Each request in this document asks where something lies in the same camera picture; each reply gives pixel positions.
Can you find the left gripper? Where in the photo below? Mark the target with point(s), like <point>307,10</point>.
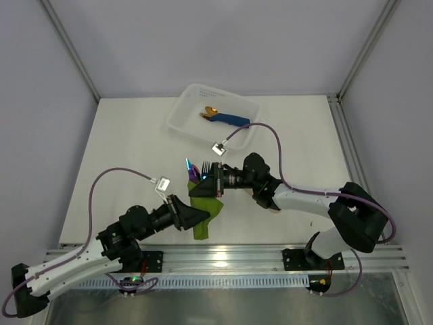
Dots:
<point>174,212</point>

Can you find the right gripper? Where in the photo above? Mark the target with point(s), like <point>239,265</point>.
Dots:
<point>218,179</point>

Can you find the iridescent blue fork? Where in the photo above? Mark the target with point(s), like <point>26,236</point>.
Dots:
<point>206,166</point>

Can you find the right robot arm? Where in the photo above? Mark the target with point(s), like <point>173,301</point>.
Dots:
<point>356,216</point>

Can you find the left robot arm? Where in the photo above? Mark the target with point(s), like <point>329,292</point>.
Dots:
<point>114,249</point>

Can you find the blue rolled napkin bundle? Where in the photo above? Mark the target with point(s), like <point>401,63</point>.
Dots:
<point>230,119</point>

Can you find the gold utensils in bundle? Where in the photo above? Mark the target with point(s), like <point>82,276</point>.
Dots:
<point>208,112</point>

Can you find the white plastic basket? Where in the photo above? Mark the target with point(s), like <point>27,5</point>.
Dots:
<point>184,117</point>

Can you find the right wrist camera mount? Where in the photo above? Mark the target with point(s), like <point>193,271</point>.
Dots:
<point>219,148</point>

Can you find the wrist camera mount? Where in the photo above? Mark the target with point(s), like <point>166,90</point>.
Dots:
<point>219,148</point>
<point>160,186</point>

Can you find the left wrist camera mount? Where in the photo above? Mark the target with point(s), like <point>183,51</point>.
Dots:
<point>160,186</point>

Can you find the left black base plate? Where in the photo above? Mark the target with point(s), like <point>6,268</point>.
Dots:
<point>151,262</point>

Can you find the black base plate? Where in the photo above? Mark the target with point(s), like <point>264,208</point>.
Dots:
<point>296,260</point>
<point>151,262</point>

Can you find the aluminium front rail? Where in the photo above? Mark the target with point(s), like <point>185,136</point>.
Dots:
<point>202,259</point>

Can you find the aluminium rail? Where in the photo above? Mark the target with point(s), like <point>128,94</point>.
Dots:
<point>202,259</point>
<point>351,156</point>

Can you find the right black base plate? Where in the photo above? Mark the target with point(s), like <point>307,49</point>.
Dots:
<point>296,260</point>

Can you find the white slotted cable duct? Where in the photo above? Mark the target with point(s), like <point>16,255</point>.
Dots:
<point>228,282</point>

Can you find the aluminium right side rail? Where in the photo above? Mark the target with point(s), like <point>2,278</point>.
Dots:
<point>351,156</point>

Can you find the left frame post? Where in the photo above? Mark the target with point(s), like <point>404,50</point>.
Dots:
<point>55,21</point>

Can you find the frame post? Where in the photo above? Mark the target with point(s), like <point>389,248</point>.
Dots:
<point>368,45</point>
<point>55,21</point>

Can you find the right frame post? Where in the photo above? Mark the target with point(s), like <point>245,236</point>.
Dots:
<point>368,45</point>

